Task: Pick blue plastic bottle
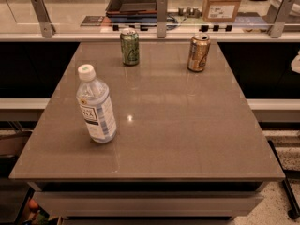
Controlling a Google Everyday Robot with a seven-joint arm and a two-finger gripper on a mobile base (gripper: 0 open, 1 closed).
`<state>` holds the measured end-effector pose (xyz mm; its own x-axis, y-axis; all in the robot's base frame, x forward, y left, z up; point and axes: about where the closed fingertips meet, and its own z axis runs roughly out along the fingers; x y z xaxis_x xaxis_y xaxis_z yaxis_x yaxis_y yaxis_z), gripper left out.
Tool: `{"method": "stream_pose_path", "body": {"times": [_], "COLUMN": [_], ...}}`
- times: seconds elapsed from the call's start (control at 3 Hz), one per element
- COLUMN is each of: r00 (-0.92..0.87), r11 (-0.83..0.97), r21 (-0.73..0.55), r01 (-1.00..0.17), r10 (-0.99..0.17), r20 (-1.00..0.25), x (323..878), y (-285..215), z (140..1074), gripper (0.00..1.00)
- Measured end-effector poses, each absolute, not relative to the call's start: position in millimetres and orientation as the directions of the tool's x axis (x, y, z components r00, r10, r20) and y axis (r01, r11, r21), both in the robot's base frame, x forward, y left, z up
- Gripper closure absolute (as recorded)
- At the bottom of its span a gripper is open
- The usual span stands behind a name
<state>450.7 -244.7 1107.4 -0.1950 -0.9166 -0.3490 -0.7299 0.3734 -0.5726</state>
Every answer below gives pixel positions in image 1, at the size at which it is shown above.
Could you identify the green soda can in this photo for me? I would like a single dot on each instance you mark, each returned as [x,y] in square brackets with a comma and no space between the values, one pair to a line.
[130,47]

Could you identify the metal glass bracket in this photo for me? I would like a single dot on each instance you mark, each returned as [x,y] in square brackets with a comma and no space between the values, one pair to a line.
[46,26]
[161,18]
[283,12]

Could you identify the grey table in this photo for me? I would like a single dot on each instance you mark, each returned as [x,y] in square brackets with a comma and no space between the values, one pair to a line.
[187,144]

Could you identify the gold soda can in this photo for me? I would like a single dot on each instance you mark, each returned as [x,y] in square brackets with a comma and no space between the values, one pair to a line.
[198,52]

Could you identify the left metal glass bracket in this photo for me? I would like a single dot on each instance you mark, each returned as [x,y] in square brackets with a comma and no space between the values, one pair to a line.
[46,26]

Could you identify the open dark tray bin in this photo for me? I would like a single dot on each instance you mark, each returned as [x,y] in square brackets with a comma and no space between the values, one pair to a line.
[131,7]

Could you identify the brown cardboard box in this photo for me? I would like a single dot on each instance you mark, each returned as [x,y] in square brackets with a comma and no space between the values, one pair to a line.
[220,11]

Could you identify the clear blue-label plastic bottle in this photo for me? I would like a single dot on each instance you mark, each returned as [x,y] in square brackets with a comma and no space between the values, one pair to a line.
[93,96]

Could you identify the right metal glass bracket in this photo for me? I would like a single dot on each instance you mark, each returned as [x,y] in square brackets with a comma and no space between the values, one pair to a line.
[283,12]

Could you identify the middle metal glass bracket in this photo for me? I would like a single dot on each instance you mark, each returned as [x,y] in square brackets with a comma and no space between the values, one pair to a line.
[161,18]

